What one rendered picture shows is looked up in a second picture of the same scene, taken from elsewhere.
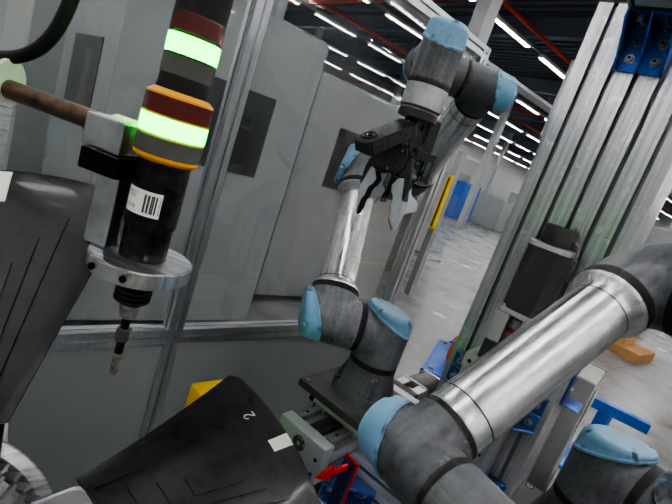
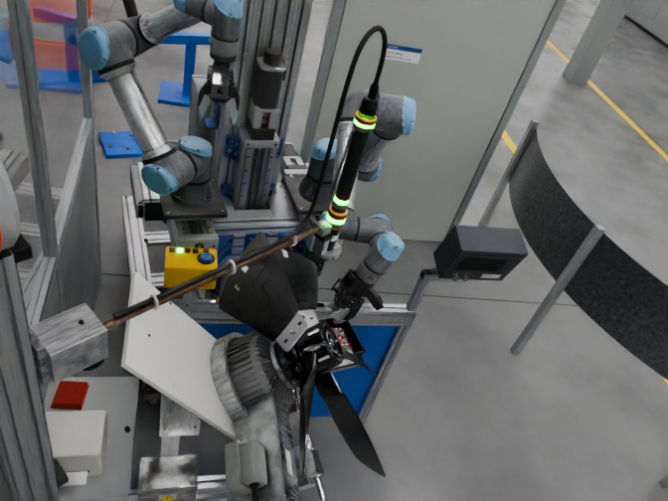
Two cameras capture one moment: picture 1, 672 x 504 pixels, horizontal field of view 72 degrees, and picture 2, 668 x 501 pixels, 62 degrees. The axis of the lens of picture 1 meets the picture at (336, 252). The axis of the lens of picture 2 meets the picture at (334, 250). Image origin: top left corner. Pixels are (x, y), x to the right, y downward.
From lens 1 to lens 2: 130 cm
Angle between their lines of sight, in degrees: 63
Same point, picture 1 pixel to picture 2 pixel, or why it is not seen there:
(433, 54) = (234, 25)
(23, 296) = (276, 283)
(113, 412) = not seen: hidden behind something
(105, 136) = (327, 232)
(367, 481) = (226, 233)
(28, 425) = not seen: hidden behind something
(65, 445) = not seen: hidden behind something
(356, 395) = (202, 201)
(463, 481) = (365, 225)
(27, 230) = (260, 268)
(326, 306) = (174, 171)
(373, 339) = (202, 168)
